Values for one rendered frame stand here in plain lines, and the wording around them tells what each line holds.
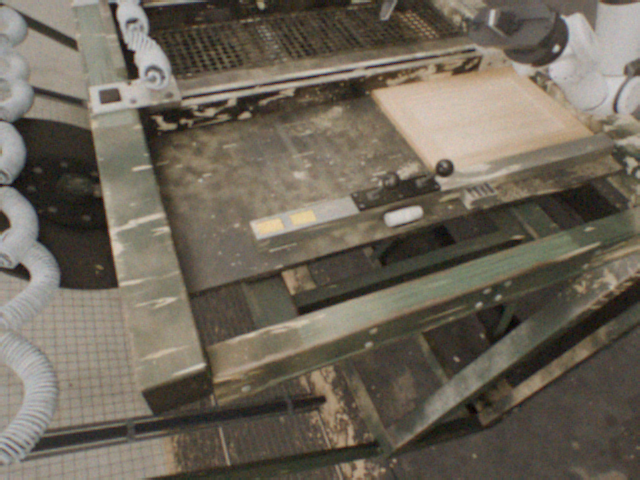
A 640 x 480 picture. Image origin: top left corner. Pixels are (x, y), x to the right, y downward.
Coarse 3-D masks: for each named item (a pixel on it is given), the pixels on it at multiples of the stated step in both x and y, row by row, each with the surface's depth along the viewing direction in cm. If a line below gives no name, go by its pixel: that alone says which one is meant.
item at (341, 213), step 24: (576, 144) 117; (600, 144) 118; (480, 168) 109; (504, 168) 109; (528, 168) 110; (552, 168) 115; (456, 192) 106; (288, 216) 95; (336, 216) 96; (360, 216) 98; (264, 240) 92; (288, 240) 95
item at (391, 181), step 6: (384, 174) 89; (390, 174) 88; (396, 174) 88; (384, 180) 88; (390, 180) 87; (396, 180) 87; (384, 186) 88; (390, 186) 88; (396, 186) 88; (372, 192) 98; (378, 192) 95; (372, 198) 98
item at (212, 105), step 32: (128, 32) 99; (352, 64) 128; (384, 64) 130; (416, 64) 130; (448, 64) 134; (480, 64) 139; (96, 96) 105; (128, 96) 106; (160, 96) 107; (192, 96) 115; (224, 96) 115; (256, 96) 117; (288, 96) 121; (320, 96) 125; (352, 96) 129; (160, 128) 113
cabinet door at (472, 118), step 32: (384, 96) 129; (416, 96) 130; (448, 96) 131; (480, 96) 132; (512, 96) 134; (544, 96) 134; (416, 128) 120; (448, 128) 122; (480, 128) 123; (512, 128) 124; (544, 128) 125; (576, 128) 125; (480, 160) 114
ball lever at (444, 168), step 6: (438, 162) 92; (444, 162) 91; (450, 162) 91; (438, 168) 92; (444, 168) 91; (450, 168) 91; (432, 174) 97; (438, 174) 92; (444, 174) 92; (450, 174) 92; (420, 180) 102; (426, 180) 99; (420, 186) 101; (426, 186) 102
